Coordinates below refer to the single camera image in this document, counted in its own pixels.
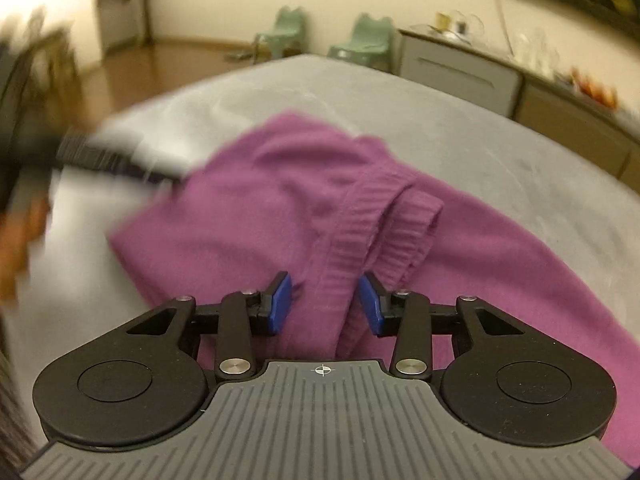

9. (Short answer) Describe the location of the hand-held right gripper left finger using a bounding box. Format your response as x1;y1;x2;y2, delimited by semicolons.
125;271;293;381

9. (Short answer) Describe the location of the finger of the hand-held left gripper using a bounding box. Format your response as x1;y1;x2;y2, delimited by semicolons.
55;127;187;188

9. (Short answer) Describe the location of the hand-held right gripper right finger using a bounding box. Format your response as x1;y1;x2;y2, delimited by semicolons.
357;271;526;378

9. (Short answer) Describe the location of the purple sweater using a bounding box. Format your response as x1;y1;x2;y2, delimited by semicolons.
107;112;640;466

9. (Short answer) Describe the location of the person's left hand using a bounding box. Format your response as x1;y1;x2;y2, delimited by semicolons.
0;197;51;303

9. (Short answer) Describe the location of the white door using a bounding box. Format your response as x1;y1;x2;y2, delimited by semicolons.
95;0;151;53

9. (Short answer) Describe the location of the small green plastic chair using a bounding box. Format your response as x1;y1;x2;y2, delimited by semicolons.
252;6;308;61
327;12;393;73

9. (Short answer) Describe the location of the grey and brown sideboard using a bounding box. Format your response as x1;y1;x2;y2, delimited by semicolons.
397;27;640;181

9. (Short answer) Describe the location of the person's patterned clothing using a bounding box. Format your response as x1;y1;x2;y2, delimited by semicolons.
0;340;31;480

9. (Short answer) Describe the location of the cluster of clear glass cups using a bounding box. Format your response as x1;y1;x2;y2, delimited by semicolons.
512;30;561;78

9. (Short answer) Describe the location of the heap of orange fruit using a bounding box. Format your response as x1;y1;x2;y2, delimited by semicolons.
570;67;621;108

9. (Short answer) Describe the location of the black hanging cable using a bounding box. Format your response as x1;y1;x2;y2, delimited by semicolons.
495;0;516;53

